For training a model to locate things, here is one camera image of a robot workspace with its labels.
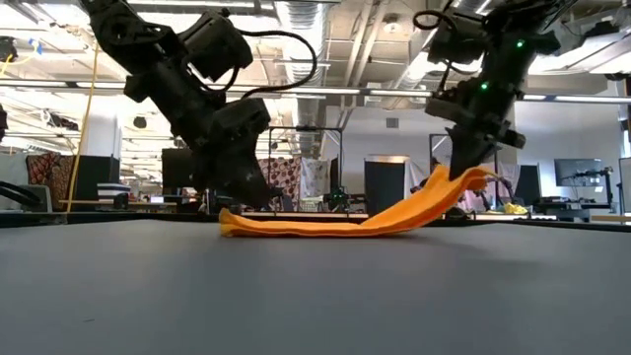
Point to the red patterned cloth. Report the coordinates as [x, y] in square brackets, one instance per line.
[44, 172]

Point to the grey screen monitor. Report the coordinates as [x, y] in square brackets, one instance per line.
[578, 171]

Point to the low wooden desk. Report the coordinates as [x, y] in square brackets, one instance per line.
[148, 203]

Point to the white patterned cloth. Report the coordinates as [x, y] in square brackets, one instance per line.
[314, 175]

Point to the grey wall vent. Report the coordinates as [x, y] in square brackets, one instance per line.
[392, 122]

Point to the red dotted cloth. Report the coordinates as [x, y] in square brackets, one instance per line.
[286, 175]

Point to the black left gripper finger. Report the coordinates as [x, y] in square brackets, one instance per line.
[222, 185]
[268, 191]

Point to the black side table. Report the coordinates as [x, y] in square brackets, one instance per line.
[567, 207]

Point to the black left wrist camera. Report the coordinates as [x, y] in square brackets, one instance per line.
[217, 44]

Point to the black table frame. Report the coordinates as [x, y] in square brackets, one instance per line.
[98, 217]

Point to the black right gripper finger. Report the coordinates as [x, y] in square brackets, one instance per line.
[487, 145]
[461, 153]

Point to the dark upright screen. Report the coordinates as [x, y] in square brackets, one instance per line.
[528, 185]

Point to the green-lit black robot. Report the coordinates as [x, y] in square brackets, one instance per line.
[337, 197]

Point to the black metal frame stand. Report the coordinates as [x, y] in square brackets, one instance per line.
[305, 128]

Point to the long ceiling light bar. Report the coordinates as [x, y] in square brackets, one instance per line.
[394, 92]

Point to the yellow cloth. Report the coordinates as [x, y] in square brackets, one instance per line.
[515, 209]

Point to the black ceiling dome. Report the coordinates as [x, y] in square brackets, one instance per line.
[140, 122]

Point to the black upright panel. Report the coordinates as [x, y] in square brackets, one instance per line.
[384, 185]

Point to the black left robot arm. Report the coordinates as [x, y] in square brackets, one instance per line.
[148, 64]

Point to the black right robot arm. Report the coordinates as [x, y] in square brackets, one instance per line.
[517, 49]

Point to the black ceiling-mounted device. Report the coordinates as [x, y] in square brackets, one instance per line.
[7, 49]

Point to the silver ventilation duct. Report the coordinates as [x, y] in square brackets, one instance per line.
[303, 20]

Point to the black monitor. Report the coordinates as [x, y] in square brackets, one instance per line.
[176, 167]

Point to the orange microfibre towel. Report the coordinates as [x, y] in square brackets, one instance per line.
[305, 229]

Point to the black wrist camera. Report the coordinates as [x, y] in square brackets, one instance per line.
[217, 44]
[456, 39]

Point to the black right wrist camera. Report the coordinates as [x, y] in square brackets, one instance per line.
[456, 39]

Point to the white board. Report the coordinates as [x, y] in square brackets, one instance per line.
[626, 185]

